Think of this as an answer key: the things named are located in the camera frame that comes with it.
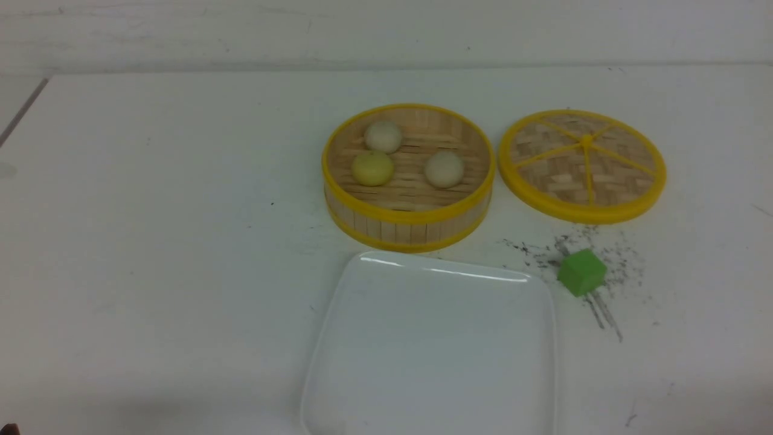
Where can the yellow steamed bun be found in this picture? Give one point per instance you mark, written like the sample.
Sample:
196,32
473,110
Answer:
372,168

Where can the white steamed bun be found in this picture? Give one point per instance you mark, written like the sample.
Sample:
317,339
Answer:
444,169
383,136

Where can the white steamed bun top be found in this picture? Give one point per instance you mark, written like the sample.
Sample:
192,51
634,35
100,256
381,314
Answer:
383,136

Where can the white square plate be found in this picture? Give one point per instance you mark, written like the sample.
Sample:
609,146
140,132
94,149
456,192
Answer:
417,345

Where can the bamboo steamer basket yellow rims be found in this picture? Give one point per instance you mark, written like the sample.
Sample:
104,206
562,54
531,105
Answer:
408,214

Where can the bamboo steamer lid yellow rim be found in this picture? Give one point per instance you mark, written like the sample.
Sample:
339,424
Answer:
581,166

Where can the green cube block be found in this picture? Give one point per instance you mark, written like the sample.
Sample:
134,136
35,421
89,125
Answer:
582,272

